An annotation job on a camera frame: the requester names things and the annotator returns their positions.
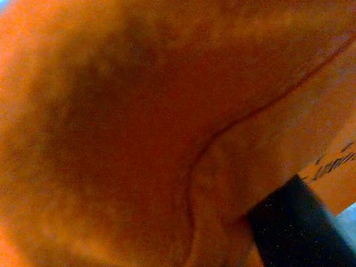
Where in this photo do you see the orange shirt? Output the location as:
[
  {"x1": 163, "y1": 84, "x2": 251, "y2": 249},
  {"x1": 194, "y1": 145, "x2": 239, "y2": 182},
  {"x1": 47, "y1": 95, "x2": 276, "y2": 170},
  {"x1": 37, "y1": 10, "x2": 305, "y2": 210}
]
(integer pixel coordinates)
[{"x1": 0, "y1": 0, "x2": 356, "y2": 267}]

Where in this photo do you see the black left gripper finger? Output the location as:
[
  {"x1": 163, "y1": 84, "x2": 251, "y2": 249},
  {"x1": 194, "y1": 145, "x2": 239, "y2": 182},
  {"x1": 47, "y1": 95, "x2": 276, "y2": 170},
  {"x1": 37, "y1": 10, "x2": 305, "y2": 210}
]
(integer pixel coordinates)
[{"x1": 246, "y1": 174, "x2": 356, "y2": 267}]

